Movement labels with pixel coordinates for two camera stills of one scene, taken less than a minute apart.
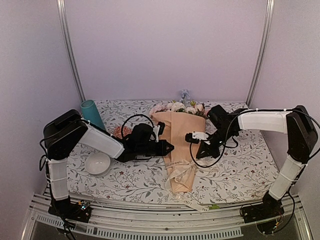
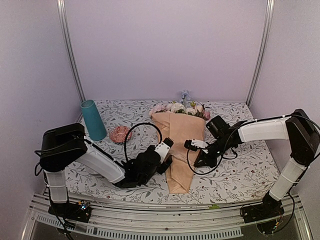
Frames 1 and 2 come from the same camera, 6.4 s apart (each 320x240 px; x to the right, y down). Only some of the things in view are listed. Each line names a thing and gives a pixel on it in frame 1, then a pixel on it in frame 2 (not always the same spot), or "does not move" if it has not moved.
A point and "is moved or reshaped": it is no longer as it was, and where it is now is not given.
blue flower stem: [185, 96] does not move
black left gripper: [162, 151] to [166, 165]
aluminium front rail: [224, 222] does not move
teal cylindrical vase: [90, 113] does not move
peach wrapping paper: [177, 125] is moved or reshaped
